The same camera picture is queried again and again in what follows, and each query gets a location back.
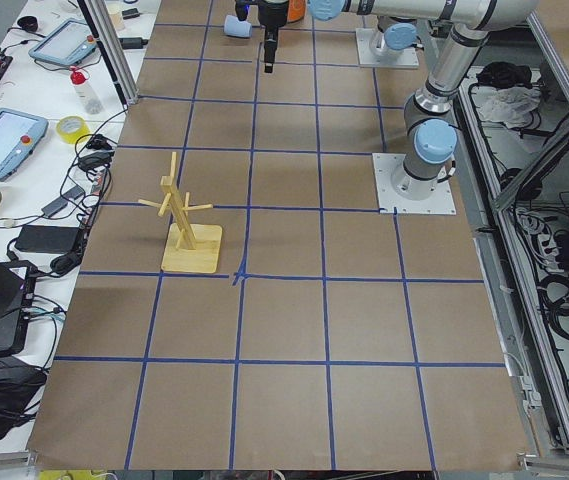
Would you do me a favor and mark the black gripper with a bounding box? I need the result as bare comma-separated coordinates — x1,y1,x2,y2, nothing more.
257,0,289,74

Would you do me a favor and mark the light blue cup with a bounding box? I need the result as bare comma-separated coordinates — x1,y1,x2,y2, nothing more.
223,15,252,39

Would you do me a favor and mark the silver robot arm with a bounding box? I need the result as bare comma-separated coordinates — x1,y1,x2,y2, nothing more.
372,16,417,57
307,1,538,200

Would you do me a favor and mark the paper cup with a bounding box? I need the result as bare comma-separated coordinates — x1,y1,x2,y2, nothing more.
106,3,125,31

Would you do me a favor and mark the wooden cup rack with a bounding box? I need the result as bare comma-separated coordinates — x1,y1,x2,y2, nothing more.
138,152,223,274

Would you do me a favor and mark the orange can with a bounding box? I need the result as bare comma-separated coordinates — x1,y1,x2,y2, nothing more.
287,0,306,23

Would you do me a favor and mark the red cap squeeze bottle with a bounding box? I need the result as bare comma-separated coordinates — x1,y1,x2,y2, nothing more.
70,66,103,115

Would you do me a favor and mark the upper teach pendant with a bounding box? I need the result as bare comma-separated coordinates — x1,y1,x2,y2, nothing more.
28,19,97,67

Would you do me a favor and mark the teach pendant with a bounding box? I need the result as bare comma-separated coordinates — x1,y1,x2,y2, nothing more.
0,108,49,181
28,19,97,67

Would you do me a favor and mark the yellow tape roll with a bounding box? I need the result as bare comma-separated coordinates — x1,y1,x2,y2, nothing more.
56,115,91,144

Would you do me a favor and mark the crumpled white cloth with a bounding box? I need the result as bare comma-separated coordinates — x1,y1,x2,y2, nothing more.
478,86,542,128

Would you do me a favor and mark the lower teach pendant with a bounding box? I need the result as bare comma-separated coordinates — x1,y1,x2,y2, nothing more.
0,108,49,181

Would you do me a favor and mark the black power adapter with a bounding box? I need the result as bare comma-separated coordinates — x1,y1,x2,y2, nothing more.
15,225,81,254

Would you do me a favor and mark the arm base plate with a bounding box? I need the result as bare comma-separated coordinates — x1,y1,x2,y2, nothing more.
355,28,419,70
372,153,456,215

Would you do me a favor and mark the aluminium frame post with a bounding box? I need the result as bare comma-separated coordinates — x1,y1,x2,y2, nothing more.
77,0,138,106

